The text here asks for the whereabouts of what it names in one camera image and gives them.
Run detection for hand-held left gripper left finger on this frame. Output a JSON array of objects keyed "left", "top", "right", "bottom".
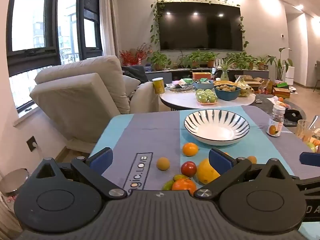
[{"left": 32, "top": 147, "right": 128, "bottom": 201}]

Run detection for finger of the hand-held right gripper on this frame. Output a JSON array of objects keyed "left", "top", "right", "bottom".
[{"left": 299, "top": 152, "right": 320, "bottom": 167}]

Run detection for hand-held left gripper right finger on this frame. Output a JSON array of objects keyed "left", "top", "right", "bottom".
[{"left": 193, "top": 148, "right": 292, "bottom": 202}]

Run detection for yellow lemon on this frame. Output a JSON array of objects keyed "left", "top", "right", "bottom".
[{"left": 196, "top": 158, "right": 221, "bottom": 185}]

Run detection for white bowl with dark stripes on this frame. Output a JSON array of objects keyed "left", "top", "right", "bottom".
[{"left": 184, "top": 109, "right": 250, "bottom": 145}]

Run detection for small red fruit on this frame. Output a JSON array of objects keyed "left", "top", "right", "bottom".
[{"left": 181, "top": 161, "right": 197, "bottom": 177}]

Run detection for clear drinking glass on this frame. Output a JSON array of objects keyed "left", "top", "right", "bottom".
[{"left": 297, "top": 119, "right": 313, "bottom": 142}]

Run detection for metal spoon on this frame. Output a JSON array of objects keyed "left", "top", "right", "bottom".
[{"left": 308, "top": 115, "right": 319, "bottom": 132}]

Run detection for clear jar with orange label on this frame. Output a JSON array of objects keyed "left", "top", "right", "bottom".
[{"left": 267, "top": 104, "right": 286, "bottom": 137}]

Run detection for pack of green apples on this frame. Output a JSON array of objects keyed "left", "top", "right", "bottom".
[{"left": 195, "top": 89, "right": 217, "bottom": 105}]

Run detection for blue bowl of longans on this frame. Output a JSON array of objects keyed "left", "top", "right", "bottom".
[{"left": 214, "top": 84, "right": 242, "bottom": 101}]

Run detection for dark oval side table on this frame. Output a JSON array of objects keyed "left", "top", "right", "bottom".
[{"left": 250, "top": 94, "right": 307, "bottom": 128}]

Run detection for white round coffee table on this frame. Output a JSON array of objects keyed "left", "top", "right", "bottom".
[{"left": 159, "top": 84, "right": 257, "bottom": 112}]

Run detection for beige sofa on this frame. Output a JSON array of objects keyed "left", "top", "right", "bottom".
[{"left": 30, "top": 55, "right": 160, "bottom": 153}]

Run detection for green and orange box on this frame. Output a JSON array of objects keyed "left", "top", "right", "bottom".
[{"left": 272, "top": 81, "right": 292, "bottom": 98}]

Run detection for teal snack basket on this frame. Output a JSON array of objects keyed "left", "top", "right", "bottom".
[{"left": 194, "top": 79, "right": 215, "bottom": 90}]

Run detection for beige pillow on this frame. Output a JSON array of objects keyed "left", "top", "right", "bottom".
[{"left": 122, "top": 75, "right": 142, "bottom": 98}]

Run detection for glass snack tray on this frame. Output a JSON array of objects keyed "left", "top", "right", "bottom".
[{"left": 168, "top": 82, "right": 196, "bottom": 92}]

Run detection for brown cardboard boxes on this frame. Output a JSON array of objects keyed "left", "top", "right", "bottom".
[{"left": 242, "top": 76, "right": 274, "bottom": 94}]

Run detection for white floor appliance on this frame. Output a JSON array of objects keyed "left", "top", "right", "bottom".
[{"left": 285, "top": 66, "right": 298, "bottom": 85}]

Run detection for glass vase with green plant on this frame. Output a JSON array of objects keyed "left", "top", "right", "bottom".
[{"left": 219, "top": 59, "right": 235, "bottom": 82}]

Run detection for round metal lid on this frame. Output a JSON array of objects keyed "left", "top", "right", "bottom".
[{"left": 0, "top": 169, "right": 29, "bottom": 197}]

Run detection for dark jacket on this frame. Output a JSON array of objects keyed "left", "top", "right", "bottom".
[{"left": 121, "top": 65, "right": 154, "bottom": 83}]

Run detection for yellow cup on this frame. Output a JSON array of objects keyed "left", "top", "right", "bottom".
[{"left": 152, "top": 77, "right": 166, "bottom": 95}]

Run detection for tall leafy plant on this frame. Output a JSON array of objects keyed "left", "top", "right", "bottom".
[{"left": 266, "top": 47, "right": 293, "bottom": 83}]

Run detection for row of green potted plants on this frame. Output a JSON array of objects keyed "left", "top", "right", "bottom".
[{"left": 147, "top": 50, "right": 273, "bottom": 71}]

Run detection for red flowering plant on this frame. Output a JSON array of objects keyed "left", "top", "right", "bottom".
[{"left": 119, "top": 43, "right": 153, "bottom": 67}]

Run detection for narrow black framed window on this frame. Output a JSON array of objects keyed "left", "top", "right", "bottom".
[{"left": 76, "top": 0, "right": 102, "bottom": 60}]

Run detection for large black framed window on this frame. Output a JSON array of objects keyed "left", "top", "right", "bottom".
[{"left": 6, "top": 0, "right": 62, "bottom": 113}]

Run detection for beige curtain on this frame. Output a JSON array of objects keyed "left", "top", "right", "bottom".
[{"left": 99, "top": 0, "right": 121, "bottom": 57}]

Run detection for black wall socket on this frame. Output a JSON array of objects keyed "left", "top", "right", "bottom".
[{"left": 26, "top": 135, "right": 38, "bottom": 152}]

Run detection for black wall television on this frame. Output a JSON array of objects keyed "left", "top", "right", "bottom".
[{"left": 157, "top": 2, "right": 244, "bottom": 52}]

